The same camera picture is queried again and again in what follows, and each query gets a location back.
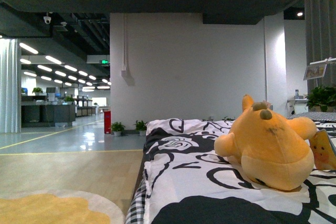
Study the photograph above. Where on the grey curtain right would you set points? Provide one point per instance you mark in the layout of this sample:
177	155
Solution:
320	29

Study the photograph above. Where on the yellow paper hang tag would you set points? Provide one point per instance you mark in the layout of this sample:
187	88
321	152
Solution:
323	150

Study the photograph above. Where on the small potted plant left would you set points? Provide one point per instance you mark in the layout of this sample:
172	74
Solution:
117	128

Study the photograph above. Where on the green exit sign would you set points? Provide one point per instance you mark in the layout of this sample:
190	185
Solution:
104	62

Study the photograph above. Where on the large leafy potted plant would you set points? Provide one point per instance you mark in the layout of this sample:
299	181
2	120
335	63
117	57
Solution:
322	97

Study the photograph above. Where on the small potted plant middle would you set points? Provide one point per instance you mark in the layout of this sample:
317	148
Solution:
141	127

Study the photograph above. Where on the yellow and grey round rug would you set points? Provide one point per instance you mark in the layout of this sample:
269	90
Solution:
58	206

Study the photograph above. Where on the white curtain left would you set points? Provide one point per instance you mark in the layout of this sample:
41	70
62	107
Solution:
10	86

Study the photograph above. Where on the white dome security camera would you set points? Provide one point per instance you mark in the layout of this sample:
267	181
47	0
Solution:
47	18

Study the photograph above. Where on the framed picture on stand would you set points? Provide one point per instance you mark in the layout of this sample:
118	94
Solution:
317	69

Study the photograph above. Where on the red fire extinguisher cabinet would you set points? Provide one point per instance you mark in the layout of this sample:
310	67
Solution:
107	122

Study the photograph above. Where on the black white floral duvet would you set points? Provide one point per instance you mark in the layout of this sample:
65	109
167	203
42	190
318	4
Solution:
186	182

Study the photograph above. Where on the checkered pillow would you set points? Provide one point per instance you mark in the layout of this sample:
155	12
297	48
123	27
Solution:
316	116

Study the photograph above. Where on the black white checkered bedsheet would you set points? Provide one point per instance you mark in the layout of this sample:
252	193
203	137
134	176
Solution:
135	214

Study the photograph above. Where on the small potted plant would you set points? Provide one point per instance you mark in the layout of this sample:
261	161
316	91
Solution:
141	127
117	128

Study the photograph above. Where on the orange plush toy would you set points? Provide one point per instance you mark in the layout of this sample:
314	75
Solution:
271	149

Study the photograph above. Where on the dark office counter desk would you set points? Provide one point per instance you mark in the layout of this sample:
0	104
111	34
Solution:
36	111

